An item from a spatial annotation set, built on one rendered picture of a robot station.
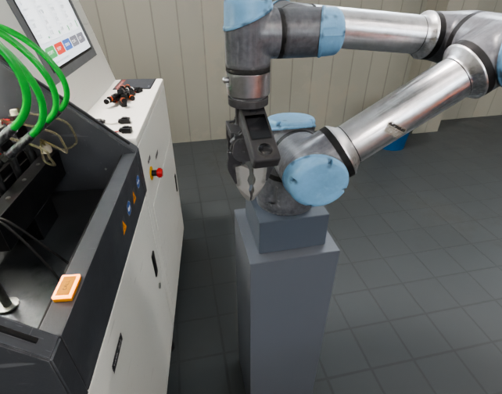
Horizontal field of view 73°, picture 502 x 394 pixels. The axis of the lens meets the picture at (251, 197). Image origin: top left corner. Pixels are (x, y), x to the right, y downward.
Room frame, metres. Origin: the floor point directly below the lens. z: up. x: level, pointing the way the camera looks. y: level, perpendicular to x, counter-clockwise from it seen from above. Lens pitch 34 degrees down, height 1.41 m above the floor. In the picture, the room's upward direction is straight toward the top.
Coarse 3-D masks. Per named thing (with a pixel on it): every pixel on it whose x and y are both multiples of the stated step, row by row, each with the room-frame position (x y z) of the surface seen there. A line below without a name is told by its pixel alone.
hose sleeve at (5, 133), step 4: (4, 128) 0.60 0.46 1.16; (8, 128) 0.60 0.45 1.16; (0, 132) 0.60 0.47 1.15; (4, 132) 0.60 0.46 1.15; (8, 132) 0.60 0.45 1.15; (12, 132) 0.60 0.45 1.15; (16, 132) 0.60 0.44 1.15; (0, 136) 0.59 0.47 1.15; (4, 136) 0.59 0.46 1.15; (8, 136) 0.60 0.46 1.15; (12, 136) 0.60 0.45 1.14; (0, 140) 0.59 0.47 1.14; (4, 140) 0.60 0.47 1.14; (0, 144) 0.59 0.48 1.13
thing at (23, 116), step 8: (0, 48) 0.60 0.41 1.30; (8, 56) 0.60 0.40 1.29; (16, 64) 0.61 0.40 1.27; (16, 72) 0.60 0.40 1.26; (24, 80) 0.61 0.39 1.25; (24, 88) 0.60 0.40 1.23; (24, 96) 0.60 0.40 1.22; (24, 104) 0.60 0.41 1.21; (24, 112) 0.60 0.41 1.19; (16, 120) 0.60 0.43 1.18; (24, 120) 0.60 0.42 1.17; (16, 128) 0.60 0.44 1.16
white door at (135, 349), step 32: (128, 256) 0.65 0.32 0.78; (128, 288) 0.59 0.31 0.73; (160, 288) 0.88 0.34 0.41; (128, 320) 0.54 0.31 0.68; (160, 320) 0.79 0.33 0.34; (128, 352) 0.49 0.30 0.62; (160, 352) 0.71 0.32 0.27; (96, 384) 0.33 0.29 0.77; (128, 384) 0.44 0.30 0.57; (160, 384) 0.63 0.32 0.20
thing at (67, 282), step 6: (72, 276) 0.42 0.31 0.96; (66, 282) 0.40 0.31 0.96; (72, 282) 0.40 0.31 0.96; (78, 282) 0.41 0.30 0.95; (60, 288) 0.39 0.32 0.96; (66, 288) 0.39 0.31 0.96; (60, 294) 0.38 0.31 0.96; (66, 294) 0.38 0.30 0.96; (54, 300) 0.37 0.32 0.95; (60, 300) 0.37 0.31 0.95; (66, 300) 0.37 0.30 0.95; (72, 300) 0.38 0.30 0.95
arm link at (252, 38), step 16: (224, 0) 0.59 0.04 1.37; (240, 0) 0.56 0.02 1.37; (256, 0) 0.56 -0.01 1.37; (224, 16) 0.58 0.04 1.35; (240, 16) 0.56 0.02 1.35; (256, 16) 0.56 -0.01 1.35; (272, 16) 0.58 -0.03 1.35; (224, 32) 0.58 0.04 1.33; (240, 32) 0.56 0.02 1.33; (256, 32) 0.56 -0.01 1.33; (272, 32) 0.57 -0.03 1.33; (224, 48) 0.59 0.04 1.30; (240, 48) 0.56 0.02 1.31; (256, 48) 0.56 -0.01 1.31; (272, 48) 0.57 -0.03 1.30; (240, 64) 0.56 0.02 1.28; (256, 64) 0.56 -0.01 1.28
